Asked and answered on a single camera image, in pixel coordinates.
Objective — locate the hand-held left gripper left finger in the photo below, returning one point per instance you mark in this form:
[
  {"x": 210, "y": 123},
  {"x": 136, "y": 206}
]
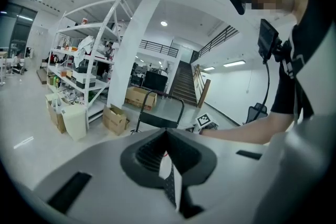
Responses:
[{"x": 105, "y": 181}]

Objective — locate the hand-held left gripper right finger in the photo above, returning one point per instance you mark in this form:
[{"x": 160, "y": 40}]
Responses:
[{"x": 225, "y": 181}]

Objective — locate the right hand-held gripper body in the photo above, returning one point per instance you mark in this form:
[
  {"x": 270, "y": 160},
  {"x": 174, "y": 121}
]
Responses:
[{"x": 205, "y": 121}]

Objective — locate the black platform cart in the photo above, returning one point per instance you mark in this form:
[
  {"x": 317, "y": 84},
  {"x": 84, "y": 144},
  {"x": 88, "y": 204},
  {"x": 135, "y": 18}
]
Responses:
[{"x": 160, "y": 119}]

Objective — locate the person's right forearm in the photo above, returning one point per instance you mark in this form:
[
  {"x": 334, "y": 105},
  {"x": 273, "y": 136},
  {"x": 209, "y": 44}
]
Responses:
[{"x": 252, "y": 131}]

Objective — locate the wooden stair railing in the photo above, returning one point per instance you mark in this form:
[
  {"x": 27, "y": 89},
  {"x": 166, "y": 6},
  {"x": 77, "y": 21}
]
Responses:
[{"x": 202, "y": 86}]

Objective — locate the dark staircase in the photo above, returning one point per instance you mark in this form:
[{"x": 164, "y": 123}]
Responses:
[{"x": 185, "y": 84}]

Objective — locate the black mesh office chair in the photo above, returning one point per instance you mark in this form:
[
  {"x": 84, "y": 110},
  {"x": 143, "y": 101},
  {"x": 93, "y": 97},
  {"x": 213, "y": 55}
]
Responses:
[{"x": 256, "y": 112}]

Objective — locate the small open cardboard box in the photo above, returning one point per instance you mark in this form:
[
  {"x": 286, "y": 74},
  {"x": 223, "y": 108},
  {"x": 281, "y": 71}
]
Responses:
[{"x": 115, "y": 119}]

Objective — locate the long ceiling light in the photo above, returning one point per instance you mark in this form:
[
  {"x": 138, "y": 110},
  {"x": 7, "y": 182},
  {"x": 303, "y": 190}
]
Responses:
[{"x": 234, "y": 63}]

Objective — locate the white plastic bin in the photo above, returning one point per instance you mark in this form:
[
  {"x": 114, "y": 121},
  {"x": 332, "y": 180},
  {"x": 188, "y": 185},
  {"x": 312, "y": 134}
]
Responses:
[{"x": 74, "y": 123}]

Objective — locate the wide cardboard box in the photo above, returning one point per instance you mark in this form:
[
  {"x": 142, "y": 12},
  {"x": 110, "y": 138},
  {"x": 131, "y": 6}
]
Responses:
[{"x": 139, "y": 98}]

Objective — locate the tall cardboard box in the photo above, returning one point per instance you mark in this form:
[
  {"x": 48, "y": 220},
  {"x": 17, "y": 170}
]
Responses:
[{"x": 56, "y": 115}]

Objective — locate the black mezzanine railing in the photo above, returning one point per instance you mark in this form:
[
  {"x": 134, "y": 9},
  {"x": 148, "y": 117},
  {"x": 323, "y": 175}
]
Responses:
[{"x": 162, "y": 47}]

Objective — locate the person's black shirt torso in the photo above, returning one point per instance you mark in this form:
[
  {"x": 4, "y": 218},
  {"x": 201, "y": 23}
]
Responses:
[{"x": 296, "y": 78}]

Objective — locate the black chest-mounted screen device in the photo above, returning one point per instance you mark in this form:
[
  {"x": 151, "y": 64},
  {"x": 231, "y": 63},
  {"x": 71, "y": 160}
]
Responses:
[{"x": 267, "y": 39}]

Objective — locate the round ceiling light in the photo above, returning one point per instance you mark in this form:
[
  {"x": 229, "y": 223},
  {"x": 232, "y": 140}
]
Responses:
[{"x": 163, "y": 23}]

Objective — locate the white metal shelving rack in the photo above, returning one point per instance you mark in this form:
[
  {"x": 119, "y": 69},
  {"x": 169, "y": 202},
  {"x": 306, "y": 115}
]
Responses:
[{"x": 89, "y": 60}]

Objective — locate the black head-worn camera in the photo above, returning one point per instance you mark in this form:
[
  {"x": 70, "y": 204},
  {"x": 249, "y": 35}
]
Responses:
[{"x": 237, "y": 2}]

